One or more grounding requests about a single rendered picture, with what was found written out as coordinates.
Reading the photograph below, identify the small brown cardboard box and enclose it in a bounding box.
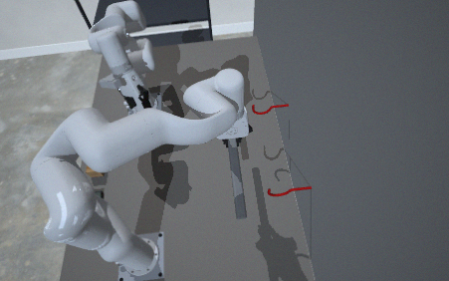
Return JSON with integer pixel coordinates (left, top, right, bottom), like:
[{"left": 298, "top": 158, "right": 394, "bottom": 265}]
[{"left": 86, "top": 166, "right": 104, "bottom": 177}]

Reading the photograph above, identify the grey bar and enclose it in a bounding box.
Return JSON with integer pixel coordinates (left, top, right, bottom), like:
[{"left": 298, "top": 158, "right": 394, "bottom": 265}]
[{"left": 228, "top": 139, "right": 247, "bottom": 219}]

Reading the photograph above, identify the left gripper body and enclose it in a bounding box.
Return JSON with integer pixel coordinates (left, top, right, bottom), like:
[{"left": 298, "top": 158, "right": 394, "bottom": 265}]
[{"left": 118, "top": 67, "right": 145, "bottom": 98}]

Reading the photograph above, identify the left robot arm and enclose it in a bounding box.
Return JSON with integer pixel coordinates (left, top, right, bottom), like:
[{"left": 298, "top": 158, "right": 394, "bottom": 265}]
[{"left": 88, "top": 0, "right": 158, "bottom": 109}]

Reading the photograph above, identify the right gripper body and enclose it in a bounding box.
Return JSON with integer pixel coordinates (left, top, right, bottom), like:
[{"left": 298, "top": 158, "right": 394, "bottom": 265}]
[{"left": 217, "top": 107, "right": 249, "bottom": 140}]

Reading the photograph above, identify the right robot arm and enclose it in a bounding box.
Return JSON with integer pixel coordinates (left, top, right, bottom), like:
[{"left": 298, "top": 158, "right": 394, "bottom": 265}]
[{"left": 30, "top": 69, "right": 245, "bottom": 276}]

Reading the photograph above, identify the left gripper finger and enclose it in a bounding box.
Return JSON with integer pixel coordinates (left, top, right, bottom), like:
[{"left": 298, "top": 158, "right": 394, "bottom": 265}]
[
  {"left": 124, "top": 96, "right": 136, "bottom": 109},
  {"left": 137, "top": 85, "right": 152, "bottom": 109}
]

